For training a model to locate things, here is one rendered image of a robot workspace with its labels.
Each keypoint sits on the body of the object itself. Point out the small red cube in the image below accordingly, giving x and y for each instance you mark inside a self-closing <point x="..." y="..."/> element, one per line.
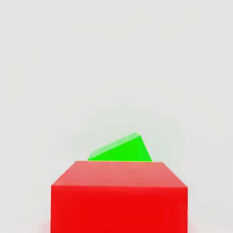
<point x="119" y="205"/>

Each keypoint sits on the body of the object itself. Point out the small green cube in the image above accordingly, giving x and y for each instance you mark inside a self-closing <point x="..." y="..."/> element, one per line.
<point x="127" y="151"/>

